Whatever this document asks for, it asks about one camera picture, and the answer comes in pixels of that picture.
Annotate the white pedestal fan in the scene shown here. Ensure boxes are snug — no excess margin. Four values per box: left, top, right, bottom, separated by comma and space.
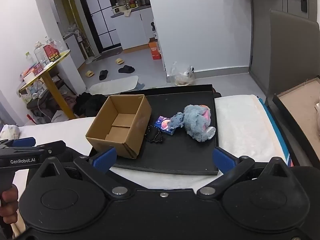
67, 26, 95, 64

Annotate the clear plastic bottle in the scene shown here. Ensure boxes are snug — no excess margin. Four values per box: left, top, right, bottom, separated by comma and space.
34, 41, 47, 64

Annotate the person's left hand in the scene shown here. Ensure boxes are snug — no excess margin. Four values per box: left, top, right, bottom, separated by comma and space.
0, 187, 19, 224

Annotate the black framed brown board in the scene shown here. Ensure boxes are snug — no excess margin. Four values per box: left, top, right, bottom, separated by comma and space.
272, 76, 320, 169

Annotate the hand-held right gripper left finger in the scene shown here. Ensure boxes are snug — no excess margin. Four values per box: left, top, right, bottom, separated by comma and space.
29, 147, 134, 199

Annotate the yellow round table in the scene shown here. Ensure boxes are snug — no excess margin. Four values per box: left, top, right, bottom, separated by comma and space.
19, 49, 77, 120

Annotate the clear plastic bag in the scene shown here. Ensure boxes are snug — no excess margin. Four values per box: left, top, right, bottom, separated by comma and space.
170, 62, 195, 87

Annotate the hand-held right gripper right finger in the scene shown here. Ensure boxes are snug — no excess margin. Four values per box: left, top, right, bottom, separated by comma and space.
197, 147, 298, 199

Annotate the black clothes pile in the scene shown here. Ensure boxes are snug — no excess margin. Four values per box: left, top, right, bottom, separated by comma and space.
72, 92, 110, 118

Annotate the white floor mat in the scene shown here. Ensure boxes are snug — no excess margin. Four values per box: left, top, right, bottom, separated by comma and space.
89, 75, 139, 95

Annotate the orange carton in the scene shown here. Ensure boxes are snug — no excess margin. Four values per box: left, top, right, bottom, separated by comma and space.
148, 38, 162, 60

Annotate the grey plush paw toy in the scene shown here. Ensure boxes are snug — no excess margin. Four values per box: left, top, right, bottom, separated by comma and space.
183, 104, 216, 142

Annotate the black bead string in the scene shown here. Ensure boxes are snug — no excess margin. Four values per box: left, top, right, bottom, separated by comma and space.
146, 125, 164, 144

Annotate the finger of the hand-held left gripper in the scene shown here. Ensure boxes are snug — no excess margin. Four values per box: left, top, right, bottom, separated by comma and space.
0, 137, 36, 147
0, 141, 67, 156

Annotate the brown cardboard box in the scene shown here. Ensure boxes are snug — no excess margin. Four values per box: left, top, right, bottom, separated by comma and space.
85, 94, 152, 159

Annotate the white blanket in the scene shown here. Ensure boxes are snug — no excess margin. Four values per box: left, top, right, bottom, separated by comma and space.
0, 94, 292, 240

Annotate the grey panel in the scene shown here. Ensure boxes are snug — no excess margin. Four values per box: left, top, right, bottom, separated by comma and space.
269, 9, 320, 98

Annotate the denim heart toy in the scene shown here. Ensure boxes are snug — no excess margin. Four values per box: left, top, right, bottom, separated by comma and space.
170, 112, 185, 130

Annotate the blue tissue packet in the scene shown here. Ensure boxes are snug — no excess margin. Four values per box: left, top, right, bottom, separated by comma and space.
154, 116, 177, 135

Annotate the black tray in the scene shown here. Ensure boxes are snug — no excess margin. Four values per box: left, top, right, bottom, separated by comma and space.
89, 84, 220, 176

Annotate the white cabinet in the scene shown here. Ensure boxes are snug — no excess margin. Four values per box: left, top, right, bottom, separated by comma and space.
111, 6, 155, 50

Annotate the red box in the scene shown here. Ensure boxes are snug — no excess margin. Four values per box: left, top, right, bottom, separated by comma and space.
44, 44, 61, 62

